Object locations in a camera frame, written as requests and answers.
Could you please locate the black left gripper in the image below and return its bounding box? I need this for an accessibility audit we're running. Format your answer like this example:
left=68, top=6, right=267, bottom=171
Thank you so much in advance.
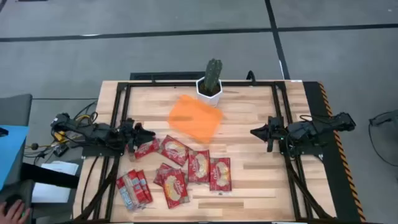
left=119, top=117, right=156, bottom=154

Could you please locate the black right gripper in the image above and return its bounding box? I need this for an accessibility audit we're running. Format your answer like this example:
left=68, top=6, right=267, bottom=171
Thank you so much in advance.
left=250, top=116, right=289, bottom=153

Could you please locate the red popcorn bag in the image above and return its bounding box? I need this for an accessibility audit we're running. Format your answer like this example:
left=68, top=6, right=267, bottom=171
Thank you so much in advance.
left=187, top=149, right=211, bottom=184
left=209, top=157, right=233, bottom=192
left=159, top=134, right=191, bottom=167
left=161, top=167, right=191, bottom=210
left=115, top=172, right=139, bottom=212
left=152, top=162, right=175, bottom=187
left=127, top=169, right=154, bottom=206
left=128, top=138, right=161, bottom=161

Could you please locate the orange plastic basket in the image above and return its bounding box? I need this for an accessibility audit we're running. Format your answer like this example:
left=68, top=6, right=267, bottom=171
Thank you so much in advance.
left=167, top=94, right=224, bottom=144

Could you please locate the black floor strip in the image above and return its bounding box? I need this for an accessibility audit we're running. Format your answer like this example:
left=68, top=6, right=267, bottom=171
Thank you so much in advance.
left=129, top=72, right=206, bottom=82

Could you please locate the green cactus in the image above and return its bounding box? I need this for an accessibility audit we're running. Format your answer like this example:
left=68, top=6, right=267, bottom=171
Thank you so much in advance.
left=203, top=58, right=223, bottom=94

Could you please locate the black power adapter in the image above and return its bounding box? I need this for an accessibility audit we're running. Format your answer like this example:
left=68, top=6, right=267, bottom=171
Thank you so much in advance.
left=52, top=144, right=70, bottom=158

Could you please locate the black mat with hazard stripe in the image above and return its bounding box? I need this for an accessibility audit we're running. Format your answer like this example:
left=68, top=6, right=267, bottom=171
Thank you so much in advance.
left=302, top=81, right=367, bottom=223

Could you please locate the white paper sheet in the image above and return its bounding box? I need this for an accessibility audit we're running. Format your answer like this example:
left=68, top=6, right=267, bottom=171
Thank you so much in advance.
left=30, top=161, right=80, bottom=204

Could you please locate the blue board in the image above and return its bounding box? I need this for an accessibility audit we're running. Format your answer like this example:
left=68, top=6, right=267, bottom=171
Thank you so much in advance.
left=0, top=124, right=30, bottom=191

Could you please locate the black computer mouse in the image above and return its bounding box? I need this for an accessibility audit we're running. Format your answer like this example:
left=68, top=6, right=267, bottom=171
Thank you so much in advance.
left=3, top=194, right=20, bottom=207

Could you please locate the person's hand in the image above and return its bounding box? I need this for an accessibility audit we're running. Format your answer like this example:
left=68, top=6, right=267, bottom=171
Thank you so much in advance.
left=0, top=199, right=31, bottom=224

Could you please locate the yellow cable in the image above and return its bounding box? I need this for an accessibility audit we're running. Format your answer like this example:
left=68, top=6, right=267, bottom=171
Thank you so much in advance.
left=51, top=113, right=94, bottom=144

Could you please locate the black strap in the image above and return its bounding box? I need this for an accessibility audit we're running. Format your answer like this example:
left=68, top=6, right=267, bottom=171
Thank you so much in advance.
left=20, top=162, right=80, bottom=189

